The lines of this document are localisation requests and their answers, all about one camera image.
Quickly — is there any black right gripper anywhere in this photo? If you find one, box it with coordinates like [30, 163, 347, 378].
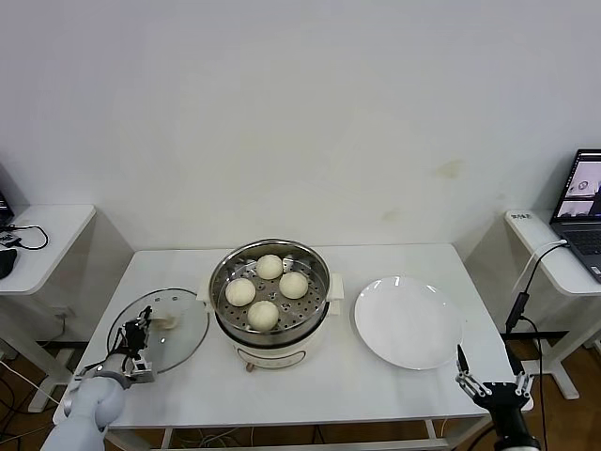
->
[454, 344, 535, 439]

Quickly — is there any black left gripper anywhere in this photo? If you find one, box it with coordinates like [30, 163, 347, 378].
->
[117, 304, 156, 352]

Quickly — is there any round glass pot lid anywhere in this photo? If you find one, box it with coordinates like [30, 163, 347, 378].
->
[104, 288, 211, 375]

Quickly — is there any white steamed baozi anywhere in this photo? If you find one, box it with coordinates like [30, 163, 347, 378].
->
[224, 277, 257, 306]
[279, 272, 310, 301]
[255, 254, 285, 281]
[247, 300, 280, 331]

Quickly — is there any stainless steel steamer basket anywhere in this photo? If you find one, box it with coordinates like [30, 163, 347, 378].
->
[208, 239, 331, 334]

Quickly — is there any round white plate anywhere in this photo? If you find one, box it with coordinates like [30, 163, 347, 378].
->
[353, 275, 464, 371]

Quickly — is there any white side table with mouse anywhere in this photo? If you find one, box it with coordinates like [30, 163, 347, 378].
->
[0, 203, 135, 412]

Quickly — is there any cream electric cooker pot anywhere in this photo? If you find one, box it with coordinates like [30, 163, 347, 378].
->
[195, 274, 345, 372]

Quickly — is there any white side table with grey laptop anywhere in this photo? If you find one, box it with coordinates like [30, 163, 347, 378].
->
[464, 209, 601, 400]

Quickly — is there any white rectangular work table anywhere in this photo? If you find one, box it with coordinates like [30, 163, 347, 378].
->
[52, 242, 534, 451]

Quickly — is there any grey open laptop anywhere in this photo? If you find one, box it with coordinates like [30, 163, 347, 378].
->
[549, 148, 601, 284]

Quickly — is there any black laptop with pink screen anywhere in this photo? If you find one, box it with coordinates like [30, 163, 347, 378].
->
[0, 163, 16, 226]

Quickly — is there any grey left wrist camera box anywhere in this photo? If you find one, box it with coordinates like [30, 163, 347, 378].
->
[126, 359, 155, 384]

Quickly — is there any black cable with adapter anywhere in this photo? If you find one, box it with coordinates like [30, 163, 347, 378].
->
[504, 241, 570, 451]

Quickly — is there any thin black looped cable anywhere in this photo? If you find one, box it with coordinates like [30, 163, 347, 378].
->
[0, 224, 48, 250]

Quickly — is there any white floor cable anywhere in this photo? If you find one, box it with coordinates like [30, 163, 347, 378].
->
[0, 360, 62, 405]

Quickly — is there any white laptop cable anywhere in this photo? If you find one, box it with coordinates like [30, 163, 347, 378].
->
[513, 239, 569, 292]

